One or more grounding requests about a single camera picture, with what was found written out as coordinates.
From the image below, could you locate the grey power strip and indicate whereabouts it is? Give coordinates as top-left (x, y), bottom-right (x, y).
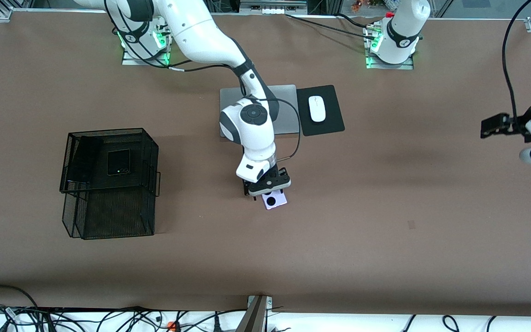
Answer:
top-left (239, 0), bottom-right (307, 15)

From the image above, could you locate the tall black smartphone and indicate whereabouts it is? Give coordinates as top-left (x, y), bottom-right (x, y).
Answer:
top-left (68, 136), bottom-right (103, 184)

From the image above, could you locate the white computer mouse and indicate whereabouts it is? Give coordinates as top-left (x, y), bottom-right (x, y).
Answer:
top-left (308, 95), bottom-right (327, 123)

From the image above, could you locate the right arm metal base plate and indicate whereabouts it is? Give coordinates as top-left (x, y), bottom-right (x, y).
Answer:
top-left (122, 46), bottom-right (171, 66)

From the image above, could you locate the black wire mesh basket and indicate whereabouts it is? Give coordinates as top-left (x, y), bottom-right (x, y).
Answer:
top-left (59, 128), bottom-right (161, 240)

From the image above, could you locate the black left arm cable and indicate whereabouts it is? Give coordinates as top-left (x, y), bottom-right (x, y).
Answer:
top-left (501, 0), bottom-right (531, 125)

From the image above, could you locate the square black phone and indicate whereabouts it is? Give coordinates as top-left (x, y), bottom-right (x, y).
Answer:
top-left (106, 148), bottom-right (131, 176)

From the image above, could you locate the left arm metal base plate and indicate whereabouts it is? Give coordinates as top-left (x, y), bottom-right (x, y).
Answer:
top-left (365, 25), bottom-right (415, 70)

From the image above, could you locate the black mouse pad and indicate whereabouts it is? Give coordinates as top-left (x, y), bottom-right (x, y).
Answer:
top-left (296, 84), bottom-right (345, 137)

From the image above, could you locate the lavender phone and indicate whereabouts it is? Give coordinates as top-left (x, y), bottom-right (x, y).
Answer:
top-left (261, 190), bottom-right (288, 211)

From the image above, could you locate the silver closed laptop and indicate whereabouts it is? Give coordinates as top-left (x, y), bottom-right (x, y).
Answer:
top-left (219, 84), bottom-right (302, 138)

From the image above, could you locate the long black table cable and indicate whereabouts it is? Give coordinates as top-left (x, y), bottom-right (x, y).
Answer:
top-left (285, 13), bottom-right (378, 40)

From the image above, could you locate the short black table cable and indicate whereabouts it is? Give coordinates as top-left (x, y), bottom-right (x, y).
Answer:
top-left (337, 13), bottom-right (371, 29)

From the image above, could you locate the grey aluminium camera post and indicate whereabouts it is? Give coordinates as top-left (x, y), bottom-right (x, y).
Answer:
top-left (236, 295), bottom-right (274, 332)

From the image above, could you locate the thick black floor cable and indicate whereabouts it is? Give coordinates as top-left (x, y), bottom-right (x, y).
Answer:
top-left (0, 284), bottom-right (41, 332)

